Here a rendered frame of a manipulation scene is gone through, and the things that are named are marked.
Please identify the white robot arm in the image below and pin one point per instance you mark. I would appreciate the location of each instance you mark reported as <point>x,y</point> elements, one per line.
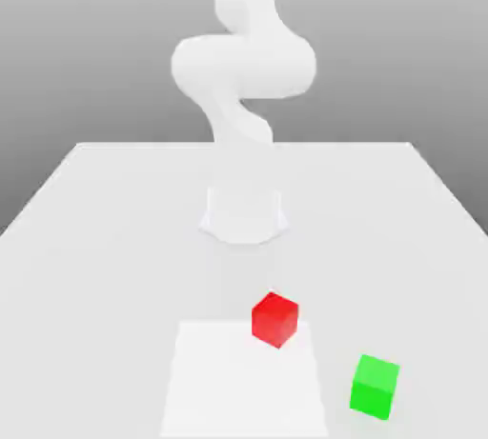
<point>244,65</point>

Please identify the small red cube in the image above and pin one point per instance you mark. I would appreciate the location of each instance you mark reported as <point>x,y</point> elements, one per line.
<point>274,320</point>

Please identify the small green cube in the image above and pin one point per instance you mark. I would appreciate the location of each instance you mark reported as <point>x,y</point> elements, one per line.
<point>373,387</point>

